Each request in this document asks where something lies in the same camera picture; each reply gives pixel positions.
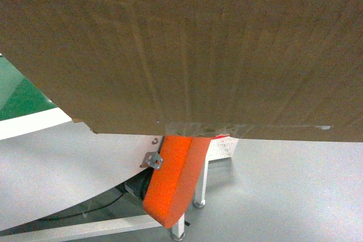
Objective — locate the large cardboard box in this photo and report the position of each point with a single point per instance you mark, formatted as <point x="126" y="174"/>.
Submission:
<point x="255" y="69"/>

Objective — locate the green round conveyor table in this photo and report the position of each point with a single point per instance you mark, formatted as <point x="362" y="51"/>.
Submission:
<point x="52" y="168"/>

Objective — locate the orange padded bumper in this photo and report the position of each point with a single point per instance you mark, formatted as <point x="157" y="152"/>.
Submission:
<point x="172" y="187"/>

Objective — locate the metal angle bracket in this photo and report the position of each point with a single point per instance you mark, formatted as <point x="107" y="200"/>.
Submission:
<point x="152" y="160"/>

